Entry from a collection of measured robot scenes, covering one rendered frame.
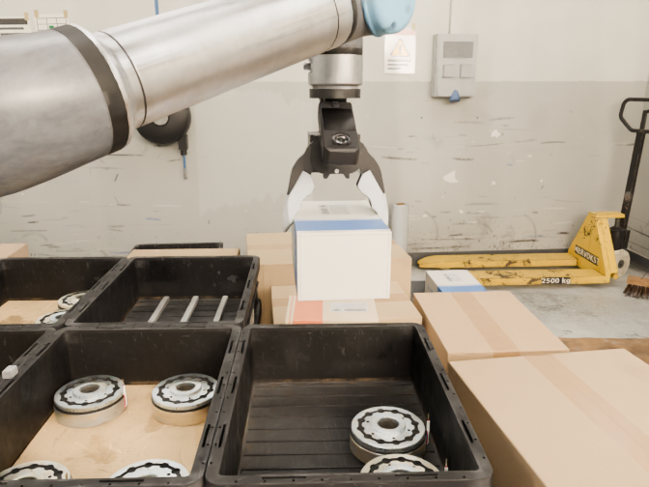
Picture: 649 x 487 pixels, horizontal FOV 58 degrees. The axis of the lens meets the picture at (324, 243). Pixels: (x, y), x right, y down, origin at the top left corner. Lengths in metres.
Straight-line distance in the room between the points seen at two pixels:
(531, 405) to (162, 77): 0.63
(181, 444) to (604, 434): 0.56
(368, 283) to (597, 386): 0.37
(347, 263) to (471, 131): 3.61
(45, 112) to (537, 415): 0.67
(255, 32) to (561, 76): 4.08
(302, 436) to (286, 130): 3.33
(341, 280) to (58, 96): 0.44
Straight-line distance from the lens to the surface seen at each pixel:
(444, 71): 4.06
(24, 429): 0.94
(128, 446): 0.90
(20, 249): 1.72
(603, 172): 4.77
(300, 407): 0.94
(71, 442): 0.93
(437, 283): 1.60
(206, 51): 0.49
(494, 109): 4.35
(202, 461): 0.67
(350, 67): 0.80
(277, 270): 1.39
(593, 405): 0.89
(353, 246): 0.73
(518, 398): 0.87
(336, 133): 0.74
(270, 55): 0.54
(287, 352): 0.98
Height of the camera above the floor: 1.32
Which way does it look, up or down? 16 degrees down
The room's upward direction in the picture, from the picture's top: straight up
